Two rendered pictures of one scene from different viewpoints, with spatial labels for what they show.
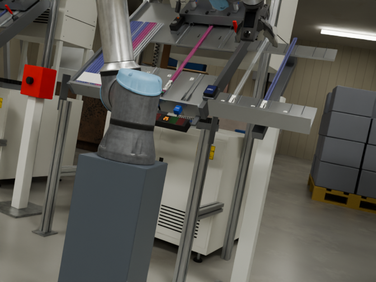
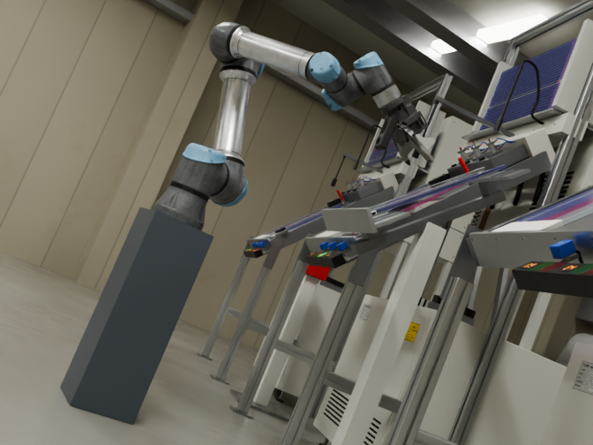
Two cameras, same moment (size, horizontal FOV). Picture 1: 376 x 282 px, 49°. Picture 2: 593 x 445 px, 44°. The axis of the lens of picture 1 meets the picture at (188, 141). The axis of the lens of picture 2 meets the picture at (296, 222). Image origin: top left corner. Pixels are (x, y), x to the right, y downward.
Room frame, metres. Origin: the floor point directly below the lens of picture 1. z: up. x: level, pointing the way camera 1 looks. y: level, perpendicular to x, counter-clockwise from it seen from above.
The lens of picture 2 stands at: (0.04, -1.68, 0.44)
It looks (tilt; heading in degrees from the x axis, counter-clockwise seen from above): 6 degrees up; 52
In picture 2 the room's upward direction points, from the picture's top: 23 degrees clockwise
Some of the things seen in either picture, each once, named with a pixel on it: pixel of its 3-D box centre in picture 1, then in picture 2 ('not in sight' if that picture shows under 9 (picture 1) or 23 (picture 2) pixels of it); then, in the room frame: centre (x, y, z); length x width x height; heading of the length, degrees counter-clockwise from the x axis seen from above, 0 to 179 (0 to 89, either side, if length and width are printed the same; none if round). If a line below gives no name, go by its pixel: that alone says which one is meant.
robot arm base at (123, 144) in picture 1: (129, 140); (183, 205); (1.08, 0.15, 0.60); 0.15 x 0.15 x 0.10
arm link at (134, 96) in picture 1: (136, 95); (200, 169); (1.09, 0.15, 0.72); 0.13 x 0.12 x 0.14; 24
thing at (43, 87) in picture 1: (29, 139); (292, 323); (2.22, 0.84, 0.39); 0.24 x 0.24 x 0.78; 63
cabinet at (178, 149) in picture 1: (183, 179); (440, 413); (2.31, -0.01, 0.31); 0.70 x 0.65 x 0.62; 63
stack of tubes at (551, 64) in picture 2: not in sight; (537, 95); (2.17, -0.01, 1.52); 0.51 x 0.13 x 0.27; 63
